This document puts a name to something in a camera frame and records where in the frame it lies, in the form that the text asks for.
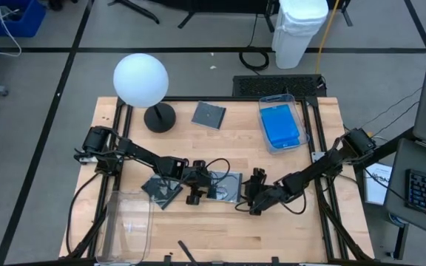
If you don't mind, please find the blue storage crate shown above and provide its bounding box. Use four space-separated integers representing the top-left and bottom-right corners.
0 0 47 38

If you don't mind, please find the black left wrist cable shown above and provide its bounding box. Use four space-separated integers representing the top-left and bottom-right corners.
203 157 231 188

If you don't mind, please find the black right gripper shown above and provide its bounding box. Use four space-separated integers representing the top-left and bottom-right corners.
239 168 288 216

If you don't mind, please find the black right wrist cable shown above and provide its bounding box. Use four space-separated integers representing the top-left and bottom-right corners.
234 190 308 216

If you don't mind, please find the long yellow cable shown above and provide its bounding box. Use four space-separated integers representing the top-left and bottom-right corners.
315 0 342 75

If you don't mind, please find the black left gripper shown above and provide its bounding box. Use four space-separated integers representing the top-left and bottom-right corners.
183 159 220 206

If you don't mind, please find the blue jewel case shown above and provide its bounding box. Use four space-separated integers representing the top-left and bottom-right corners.
260 103 302 147
271 132 308 150

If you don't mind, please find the black strap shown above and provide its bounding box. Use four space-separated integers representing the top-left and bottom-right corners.
177 239 200 265

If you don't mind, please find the white paper sheet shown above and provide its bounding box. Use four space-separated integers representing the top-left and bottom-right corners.
363 162 394 206

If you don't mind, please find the white globe lamp black base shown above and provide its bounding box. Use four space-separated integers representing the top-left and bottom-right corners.
112 52 178 134

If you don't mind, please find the white trash bin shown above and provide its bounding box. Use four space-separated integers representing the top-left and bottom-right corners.
271 0 330 70

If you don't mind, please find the black perforated metal box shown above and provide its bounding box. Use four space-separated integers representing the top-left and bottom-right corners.
231 74 328 98

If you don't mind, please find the black aluminium table frame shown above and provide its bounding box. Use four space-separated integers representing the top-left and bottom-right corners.
59 96 375 264

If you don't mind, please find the black coiled floor cable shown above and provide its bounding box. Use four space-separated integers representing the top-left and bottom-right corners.
238 13 271 72

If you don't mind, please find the grey desk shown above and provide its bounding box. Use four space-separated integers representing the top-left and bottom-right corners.
382 138 426 243

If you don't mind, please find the black left base cable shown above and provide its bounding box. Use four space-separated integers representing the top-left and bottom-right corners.
66 171 104 256

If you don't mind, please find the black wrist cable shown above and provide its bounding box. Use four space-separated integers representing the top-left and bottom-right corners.
234 190 308 216
203 157 231 188

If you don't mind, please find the clear plastic bin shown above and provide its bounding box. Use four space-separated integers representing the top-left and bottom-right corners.
96 190 155 265
257 93 310 155

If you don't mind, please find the thin black floor cable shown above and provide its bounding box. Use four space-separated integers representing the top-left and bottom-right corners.
360 86 424 141

